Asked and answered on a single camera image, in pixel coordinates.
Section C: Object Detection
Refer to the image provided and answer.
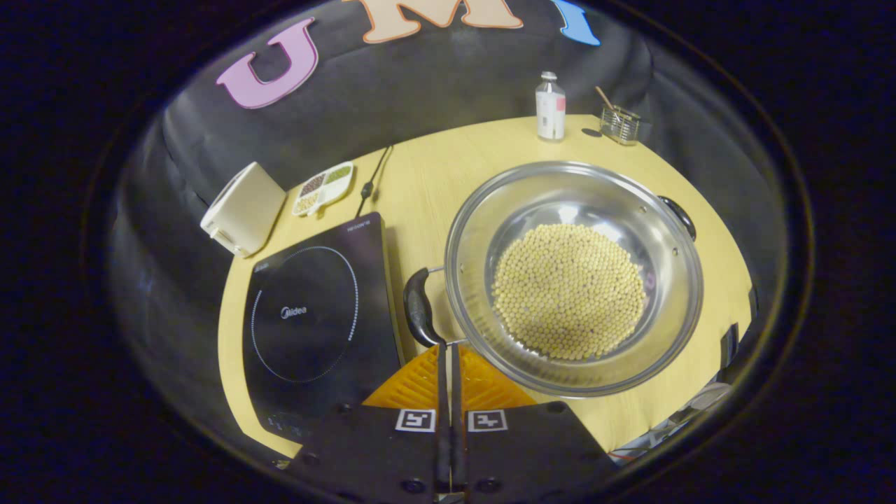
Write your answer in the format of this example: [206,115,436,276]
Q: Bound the clear bottle with pink label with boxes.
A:
[535,71,566,142]

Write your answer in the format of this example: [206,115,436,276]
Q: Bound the wire mesh utensil holder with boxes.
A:
[599,105,642,146]

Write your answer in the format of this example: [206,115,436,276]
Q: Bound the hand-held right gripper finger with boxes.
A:
[450,343,621,504]
[287,342,449,504]

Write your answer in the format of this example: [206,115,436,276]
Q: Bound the stainless steel pot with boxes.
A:
[402,161,705,398]

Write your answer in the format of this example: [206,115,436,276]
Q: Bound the white divided bean dish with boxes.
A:
[292,161,355,217]

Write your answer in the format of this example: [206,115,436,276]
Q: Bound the pile of soybeans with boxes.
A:
[491,223,648,362]

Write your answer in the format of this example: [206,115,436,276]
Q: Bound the white box appliance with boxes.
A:
[200,162,288,258]

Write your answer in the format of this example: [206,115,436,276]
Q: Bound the black power cable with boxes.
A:
[355,145,394,219]

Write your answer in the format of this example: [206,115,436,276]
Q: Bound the black induction cooktop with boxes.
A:
[241,212,407,443]

